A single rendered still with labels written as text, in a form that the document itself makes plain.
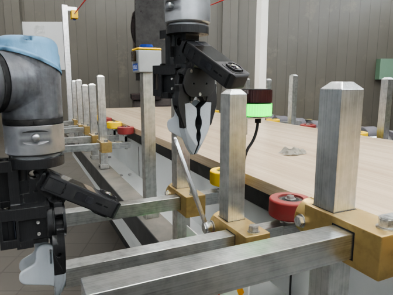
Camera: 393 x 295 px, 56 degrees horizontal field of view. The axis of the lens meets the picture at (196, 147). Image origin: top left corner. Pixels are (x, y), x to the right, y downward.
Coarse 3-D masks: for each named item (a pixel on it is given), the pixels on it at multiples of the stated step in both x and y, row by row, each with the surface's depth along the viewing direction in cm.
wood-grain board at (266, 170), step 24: (120, 120) 218; (216, 120) 218; (264, 120) 218; (168, 144) 141; (216, 144) 135; (264, 144) 135; (288, 144) 135; (312, 144) 135; (360, 144) 135; (384, 144) 135; (264, 168) 98; (288, 168) 98; (312, 168) 98; (360, 168) 98; (384, 168) 98; (264, 192) 85; (312, 192) 77; (360, 192) 77; (384, 192) 77
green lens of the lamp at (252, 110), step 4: (248, 104) 66; (252, 104) 66; (256, 104) 66; (260, 104) 66; (264, 104) 66; (268, 104) 67; (248, 108) 67; (252, 108) 66; (256, 108) 66; (260, 108) 66; (264, 108) 66; (268, 108) 67; (248, 112) 67; (252, 112) 66; (256, 112) 66; (260, 112) 66; (264, 112) 66; (268, 112) 67
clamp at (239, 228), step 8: (216, 216) 71; (216, 224) 71; (224, 224) 68; (232, 224) 67; (240, 224) 67; (248, 224) 67; (232, 232) 66; (240, 232) 64; (264, 232) 64; (240, 240) 63; (248, 240) 62; (256, 240) 63
